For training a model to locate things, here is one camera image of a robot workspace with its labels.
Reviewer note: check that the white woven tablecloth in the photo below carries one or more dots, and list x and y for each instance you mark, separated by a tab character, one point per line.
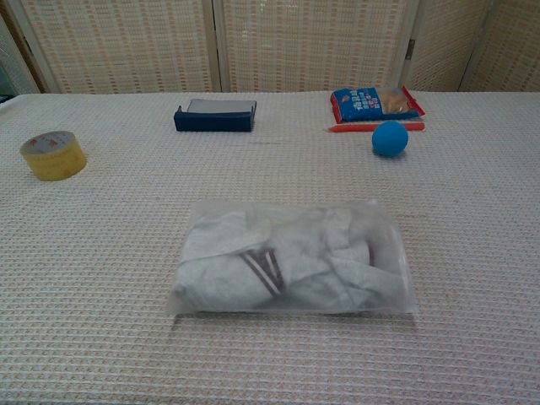
105	253

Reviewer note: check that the yellow tape roll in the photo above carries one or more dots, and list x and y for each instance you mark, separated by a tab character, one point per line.
55	162

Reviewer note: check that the blue ball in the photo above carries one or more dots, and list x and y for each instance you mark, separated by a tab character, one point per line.
390	139

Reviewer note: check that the blue snack packet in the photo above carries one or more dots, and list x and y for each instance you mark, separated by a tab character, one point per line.
358	103

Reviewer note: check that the woven bamboo folding screen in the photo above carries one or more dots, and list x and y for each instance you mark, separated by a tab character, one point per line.
126	42

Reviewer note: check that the dark blue box grey lid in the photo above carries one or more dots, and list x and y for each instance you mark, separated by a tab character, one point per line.
211	121

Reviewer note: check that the red pen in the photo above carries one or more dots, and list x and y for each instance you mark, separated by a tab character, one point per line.
354	127

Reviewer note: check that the translucent plastic zip bag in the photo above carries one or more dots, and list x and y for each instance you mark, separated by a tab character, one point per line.
219	211

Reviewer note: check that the grey garment with striped trim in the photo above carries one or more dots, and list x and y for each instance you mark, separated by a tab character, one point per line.
304	261

